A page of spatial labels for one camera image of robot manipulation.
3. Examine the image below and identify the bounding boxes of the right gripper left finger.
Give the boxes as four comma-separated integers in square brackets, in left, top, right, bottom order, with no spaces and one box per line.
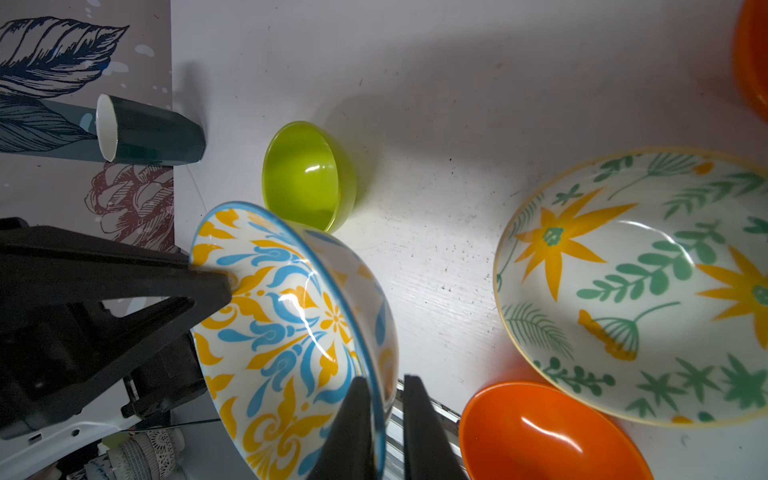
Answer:
[308,377,376,480]

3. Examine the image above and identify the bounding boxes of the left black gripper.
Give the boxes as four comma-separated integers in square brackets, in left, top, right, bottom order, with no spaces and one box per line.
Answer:
[1,224,232,440]

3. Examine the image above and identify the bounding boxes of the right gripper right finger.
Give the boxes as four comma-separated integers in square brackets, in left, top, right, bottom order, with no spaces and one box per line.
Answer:
[403,375,468,480]

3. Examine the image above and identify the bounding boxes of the blue yellow patterned bowl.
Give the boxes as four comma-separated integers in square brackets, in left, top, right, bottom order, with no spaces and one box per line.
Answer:
[190,202,399,479]

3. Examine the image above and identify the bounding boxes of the yellow flower bowl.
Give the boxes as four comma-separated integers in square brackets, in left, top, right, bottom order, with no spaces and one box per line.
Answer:
[493,147,767,427]

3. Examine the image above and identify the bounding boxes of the large orange bowl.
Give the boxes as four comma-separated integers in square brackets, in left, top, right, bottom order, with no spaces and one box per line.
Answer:
[459,381,653,479]

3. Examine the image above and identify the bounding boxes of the lime green bowl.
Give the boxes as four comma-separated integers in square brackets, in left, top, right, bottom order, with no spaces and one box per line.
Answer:
[262,121,357,233]

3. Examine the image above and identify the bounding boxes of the small orange bowl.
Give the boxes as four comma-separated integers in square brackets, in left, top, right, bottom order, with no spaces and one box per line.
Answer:
[731,0,767,122]

